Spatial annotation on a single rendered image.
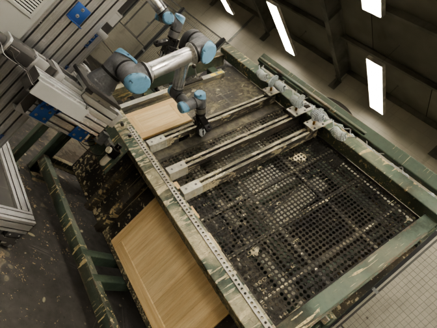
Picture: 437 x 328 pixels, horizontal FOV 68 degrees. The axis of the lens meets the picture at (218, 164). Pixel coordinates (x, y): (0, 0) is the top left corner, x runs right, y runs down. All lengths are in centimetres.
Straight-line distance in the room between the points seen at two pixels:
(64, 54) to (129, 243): 123
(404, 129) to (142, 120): 574
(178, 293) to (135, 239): 49
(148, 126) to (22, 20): 109
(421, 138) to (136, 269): 607
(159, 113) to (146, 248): 99
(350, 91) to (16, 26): 689
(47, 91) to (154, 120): 107
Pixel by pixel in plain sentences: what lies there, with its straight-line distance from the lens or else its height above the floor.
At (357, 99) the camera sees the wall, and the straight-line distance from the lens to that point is 770.
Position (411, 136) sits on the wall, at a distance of 727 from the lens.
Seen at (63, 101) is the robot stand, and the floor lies 92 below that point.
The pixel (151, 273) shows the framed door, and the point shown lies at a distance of 218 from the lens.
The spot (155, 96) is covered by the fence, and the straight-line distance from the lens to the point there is 268.
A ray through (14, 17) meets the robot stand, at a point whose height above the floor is 104.
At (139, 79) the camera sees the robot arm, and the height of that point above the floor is 122.
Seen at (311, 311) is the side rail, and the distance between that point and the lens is 168.
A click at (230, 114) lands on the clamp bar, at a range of 244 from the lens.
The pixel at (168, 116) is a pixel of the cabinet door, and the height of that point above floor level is 112.
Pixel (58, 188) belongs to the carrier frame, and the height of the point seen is 18.
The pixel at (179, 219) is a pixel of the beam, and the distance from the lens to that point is 184.
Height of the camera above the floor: 134
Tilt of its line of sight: 5 degrees down
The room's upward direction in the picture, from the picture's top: 46 degrees clockwise
